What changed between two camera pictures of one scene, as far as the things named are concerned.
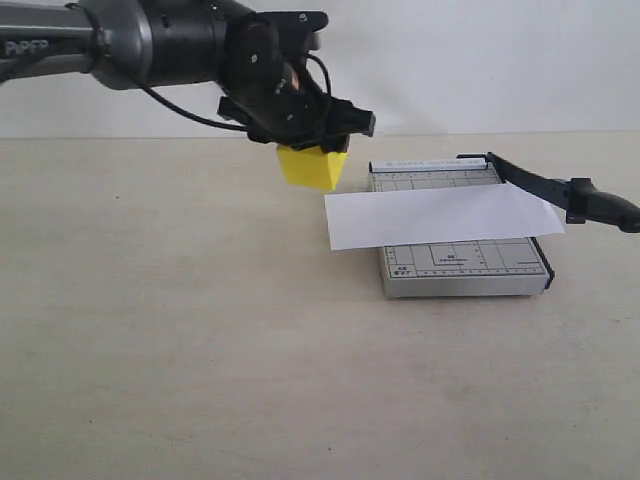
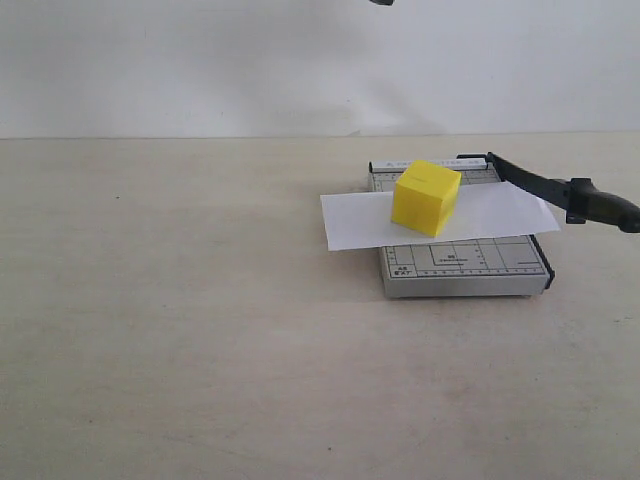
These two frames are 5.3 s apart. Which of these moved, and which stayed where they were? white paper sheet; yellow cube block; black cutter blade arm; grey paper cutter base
Moved: yellow cube block
Stayed: white paper sheet; grey paper cutter base; black cutter blade arm
